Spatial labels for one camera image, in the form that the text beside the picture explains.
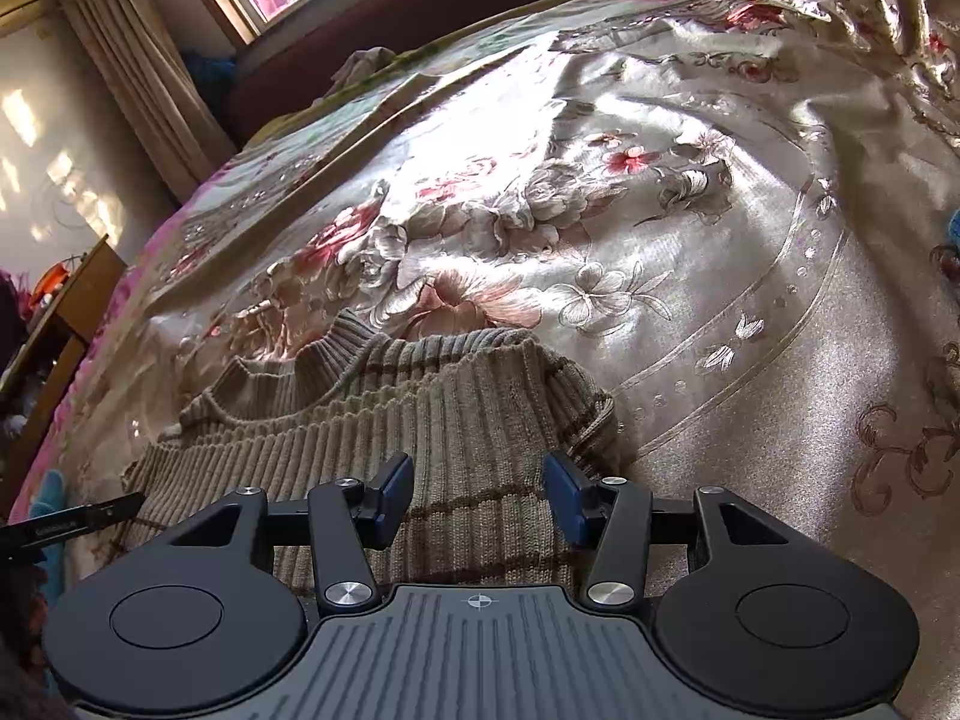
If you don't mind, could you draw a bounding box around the wooden desk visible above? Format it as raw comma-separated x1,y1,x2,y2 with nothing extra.
0,234,127,518

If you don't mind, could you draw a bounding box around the person's left forearm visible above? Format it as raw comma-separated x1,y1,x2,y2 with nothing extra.
0,562,55,720

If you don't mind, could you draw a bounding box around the beige striped knit sweater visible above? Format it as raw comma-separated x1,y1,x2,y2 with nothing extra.
120,307,623,593

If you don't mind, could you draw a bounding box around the dark red sofa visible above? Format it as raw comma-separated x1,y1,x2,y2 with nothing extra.
225,0,680,152

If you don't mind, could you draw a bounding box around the blue plastic bag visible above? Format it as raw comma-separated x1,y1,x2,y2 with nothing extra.
178,49,238,92

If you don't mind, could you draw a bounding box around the orange item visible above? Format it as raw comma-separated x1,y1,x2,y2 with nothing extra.
34,259,77,298

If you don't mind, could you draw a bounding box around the white crumpled cloth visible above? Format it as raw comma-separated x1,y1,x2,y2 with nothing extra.
328,45,395,89

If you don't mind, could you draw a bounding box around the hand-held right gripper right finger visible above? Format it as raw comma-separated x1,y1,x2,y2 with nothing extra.
541,452,815,608

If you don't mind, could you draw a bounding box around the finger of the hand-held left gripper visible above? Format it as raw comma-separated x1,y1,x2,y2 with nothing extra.
75,493,145,533

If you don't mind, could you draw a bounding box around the beige curtain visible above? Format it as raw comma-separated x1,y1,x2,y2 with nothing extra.
46,0,235,205

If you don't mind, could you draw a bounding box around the floral satin bedspread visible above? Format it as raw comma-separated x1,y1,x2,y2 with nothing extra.
0,0,960,720

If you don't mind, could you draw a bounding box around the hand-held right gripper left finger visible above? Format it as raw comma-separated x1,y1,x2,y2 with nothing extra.
169,452,415,614

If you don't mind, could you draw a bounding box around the teal cloth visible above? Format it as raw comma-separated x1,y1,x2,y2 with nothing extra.
28,469,70,605

